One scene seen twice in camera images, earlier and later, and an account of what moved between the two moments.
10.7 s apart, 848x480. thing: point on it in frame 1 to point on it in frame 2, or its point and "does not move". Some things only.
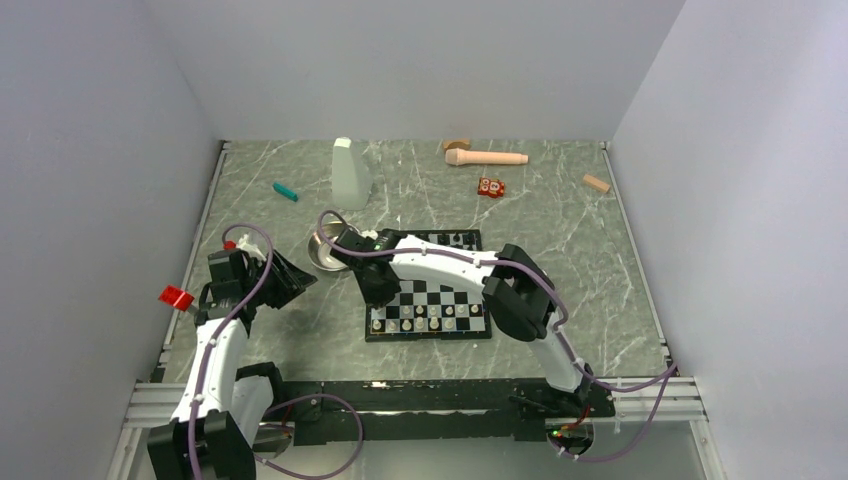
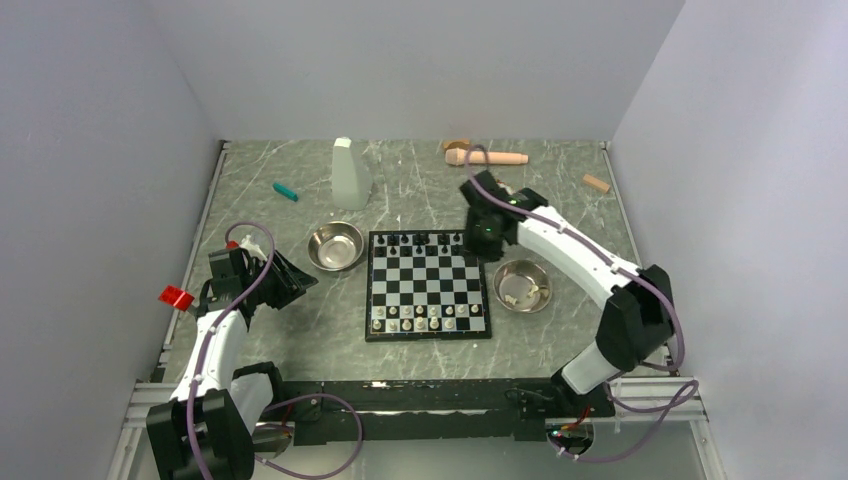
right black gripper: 377,298 to 487,254
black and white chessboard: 424,310 does not move
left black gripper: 290,280 does not move
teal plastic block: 285,191 does not move
